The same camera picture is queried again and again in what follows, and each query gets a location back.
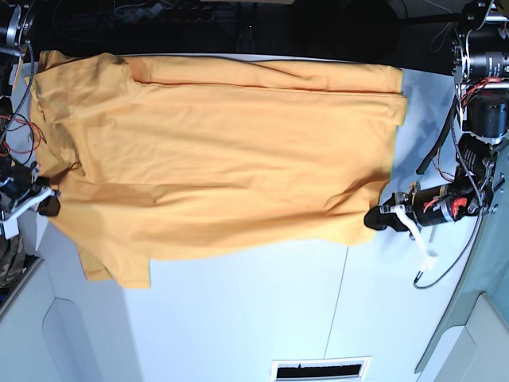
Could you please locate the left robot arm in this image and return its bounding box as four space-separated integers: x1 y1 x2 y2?
364 1 508 232

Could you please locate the white floor vent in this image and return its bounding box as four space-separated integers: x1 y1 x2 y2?
270 356 372 382

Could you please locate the yellow orange t-shirt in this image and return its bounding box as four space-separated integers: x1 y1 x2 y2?
29 50 407 289

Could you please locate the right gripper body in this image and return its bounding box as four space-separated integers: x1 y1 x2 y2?
1 162 60 212

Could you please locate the camera braided cable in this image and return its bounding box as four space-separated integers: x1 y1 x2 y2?
412 206 484 290

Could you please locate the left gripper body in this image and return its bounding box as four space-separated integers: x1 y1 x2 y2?
378 181 469 228

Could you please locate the camouflage cloth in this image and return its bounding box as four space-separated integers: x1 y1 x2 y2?
0 235 25 288

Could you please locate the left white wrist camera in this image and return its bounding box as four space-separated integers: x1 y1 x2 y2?
389 205 438 273

